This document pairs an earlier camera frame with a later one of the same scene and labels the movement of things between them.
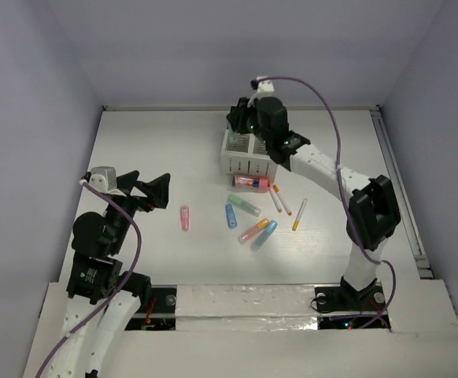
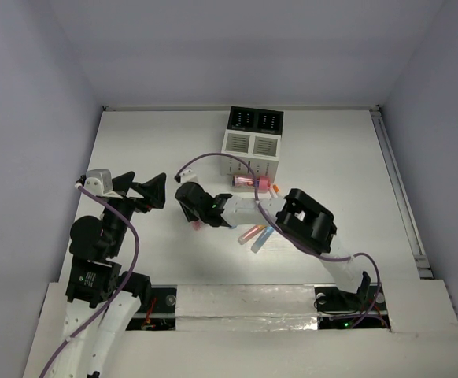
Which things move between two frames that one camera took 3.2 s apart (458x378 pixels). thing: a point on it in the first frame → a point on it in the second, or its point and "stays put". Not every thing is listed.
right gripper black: x=238 y=116 → x=195 y=216
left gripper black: x=132 y=197 stays put
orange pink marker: x=262 y=224 stays put
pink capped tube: x=246 y=181 stays put
